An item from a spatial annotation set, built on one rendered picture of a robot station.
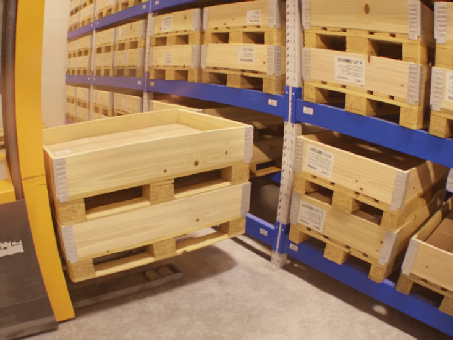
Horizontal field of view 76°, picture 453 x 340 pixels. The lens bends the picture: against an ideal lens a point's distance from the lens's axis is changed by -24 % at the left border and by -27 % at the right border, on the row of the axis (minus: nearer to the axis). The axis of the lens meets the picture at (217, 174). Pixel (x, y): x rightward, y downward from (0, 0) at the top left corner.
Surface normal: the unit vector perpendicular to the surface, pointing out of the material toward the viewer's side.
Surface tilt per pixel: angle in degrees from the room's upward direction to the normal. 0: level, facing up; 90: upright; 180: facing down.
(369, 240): 90
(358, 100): 90
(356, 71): 90
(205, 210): 90
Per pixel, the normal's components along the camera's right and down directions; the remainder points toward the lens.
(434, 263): -0.79, 0.18
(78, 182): 0.62, 0.27
